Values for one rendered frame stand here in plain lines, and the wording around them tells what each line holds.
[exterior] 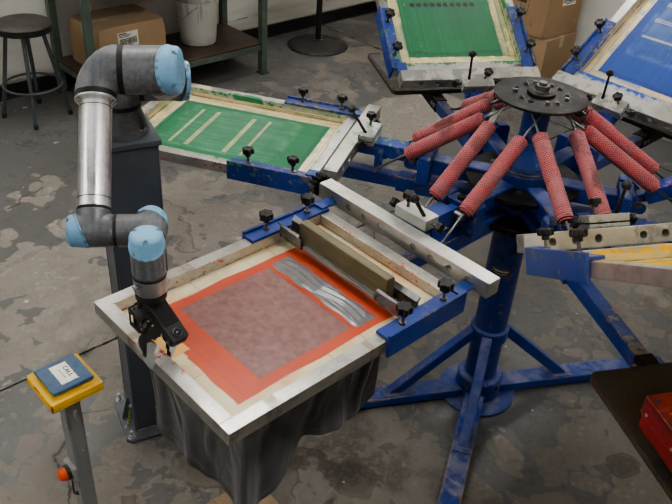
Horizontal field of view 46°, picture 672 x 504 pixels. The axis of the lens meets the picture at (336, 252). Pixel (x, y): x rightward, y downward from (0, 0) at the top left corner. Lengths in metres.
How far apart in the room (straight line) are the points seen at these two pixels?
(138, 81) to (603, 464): 2.21
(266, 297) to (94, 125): 0.65
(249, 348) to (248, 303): 0.18
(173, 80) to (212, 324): 0.62
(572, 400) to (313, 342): 1.66
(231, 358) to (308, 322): 0.24
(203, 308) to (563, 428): 1.71
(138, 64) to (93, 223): 0.38
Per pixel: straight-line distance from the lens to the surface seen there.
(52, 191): 4.63
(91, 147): 1.87
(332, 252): 2.19
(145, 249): 1.70
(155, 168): 2.45
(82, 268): 3.97
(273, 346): 1.99
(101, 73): 1.92
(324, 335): 2.02
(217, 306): 2.11
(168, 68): 1.91
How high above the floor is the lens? 2.27
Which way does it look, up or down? 34 degrees down
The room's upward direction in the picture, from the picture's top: 4 degrees clockwise
